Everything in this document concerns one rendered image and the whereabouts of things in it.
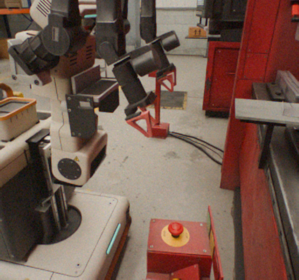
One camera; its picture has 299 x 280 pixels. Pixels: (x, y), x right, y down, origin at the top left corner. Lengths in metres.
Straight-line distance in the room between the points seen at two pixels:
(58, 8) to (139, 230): 1.42
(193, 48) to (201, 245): 7.55
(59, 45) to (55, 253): 0.97
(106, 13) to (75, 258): 1.05
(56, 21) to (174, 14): 7.40
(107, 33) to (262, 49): 1.25
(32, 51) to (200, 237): 0.65
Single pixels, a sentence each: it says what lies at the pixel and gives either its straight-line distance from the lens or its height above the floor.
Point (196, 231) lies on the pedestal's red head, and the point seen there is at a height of 0.78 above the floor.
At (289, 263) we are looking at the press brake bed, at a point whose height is 0.81.
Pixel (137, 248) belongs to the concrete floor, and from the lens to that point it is 1.70.
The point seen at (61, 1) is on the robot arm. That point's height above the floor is 1.32.
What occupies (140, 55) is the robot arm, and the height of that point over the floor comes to 1.20.
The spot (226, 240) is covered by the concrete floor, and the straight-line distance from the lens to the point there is 1.80.
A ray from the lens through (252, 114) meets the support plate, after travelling 0.89.
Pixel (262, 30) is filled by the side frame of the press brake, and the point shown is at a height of 1.18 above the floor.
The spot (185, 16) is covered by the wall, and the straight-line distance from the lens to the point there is 8.01.
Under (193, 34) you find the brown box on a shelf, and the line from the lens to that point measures 3.18.
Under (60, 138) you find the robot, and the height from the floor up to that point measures 0.86.
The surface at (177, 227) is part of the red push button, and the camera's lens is 0.69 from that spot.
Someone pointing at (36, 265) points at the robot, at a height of 0.28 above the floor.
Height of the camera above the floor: 1.31
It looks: 26 degrees down
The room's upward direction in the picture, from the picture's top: straight up
